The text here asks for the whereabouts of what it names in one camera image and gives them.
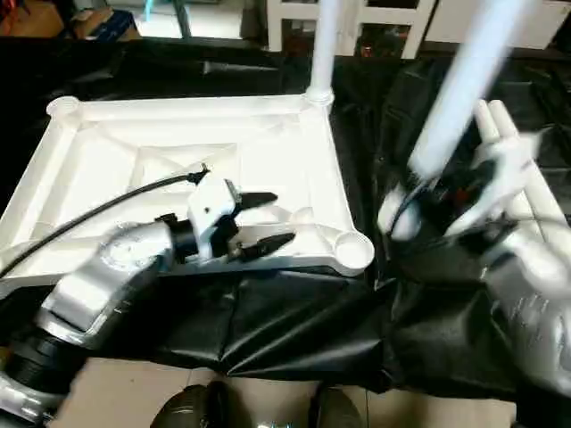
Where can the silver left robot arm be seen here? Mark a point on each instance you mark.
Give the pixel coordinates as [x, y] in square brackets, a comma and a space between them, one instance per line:
[89, 294]

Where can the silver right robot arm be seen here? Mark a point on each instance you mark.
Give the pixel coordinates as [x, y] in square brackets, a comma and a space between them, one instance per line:
[535, 303]

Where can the grey metal pole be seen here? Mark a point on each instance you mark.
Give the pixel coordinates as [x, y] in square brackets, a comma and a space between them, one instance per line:
[181, 16]

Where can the white drawer unit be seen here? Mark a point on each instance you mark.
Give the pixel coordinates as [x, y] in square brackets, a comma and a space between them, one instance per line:
[464, 22]

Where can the blue box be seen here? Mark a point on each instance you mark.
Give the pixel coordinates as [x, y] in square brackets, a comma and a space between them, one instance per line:
[107, 22]

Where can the silver robot right leg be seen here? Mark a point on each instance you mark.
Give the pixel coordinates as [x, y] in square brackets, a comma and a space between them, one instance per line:
[335, 408]

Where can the white plastic table leg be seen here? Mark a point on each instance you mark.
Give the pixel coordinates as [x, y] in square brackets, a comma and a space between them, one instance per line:
[508, 134]
[323, 49]
[455, 116]
[535, 169]

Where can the black work mat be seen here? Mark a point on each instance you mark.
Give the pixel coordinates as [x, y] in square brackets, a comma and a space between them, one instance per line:
[294, 330]

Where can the white plastic table top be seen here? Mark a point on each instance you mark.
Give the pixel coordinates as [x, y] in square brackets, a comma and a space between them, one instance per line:
[134, 160]

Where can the white glass door cabinet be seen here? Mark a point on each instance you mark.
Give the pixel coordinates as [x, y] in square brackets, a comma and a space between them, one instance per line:
[393, 22]

